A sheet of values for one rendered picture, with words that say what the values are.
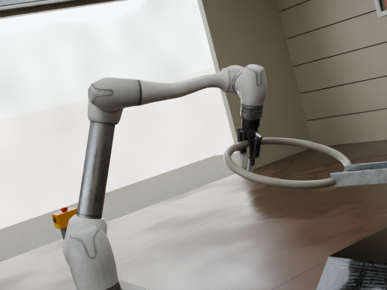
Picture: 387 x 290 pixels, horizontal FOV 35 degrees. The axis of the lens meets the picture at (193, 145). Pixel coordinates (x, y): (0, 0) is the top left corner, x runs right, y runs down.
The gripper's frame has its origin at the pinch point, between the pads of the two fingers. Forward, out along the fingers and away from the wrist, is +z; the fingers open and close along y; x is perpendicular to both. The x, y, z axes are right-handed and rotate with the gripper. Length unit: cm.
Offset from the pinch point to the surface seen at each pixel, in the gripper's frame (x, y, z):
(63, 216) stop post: -45, -86, 50
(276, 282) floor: 125, -96, 152
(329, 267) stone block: -4, 52, 21
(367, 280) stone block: -6, 71, 16
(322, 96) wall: 618, -509, 175
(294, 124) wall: 594, -544, 231
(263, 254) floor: 168, -156, 172
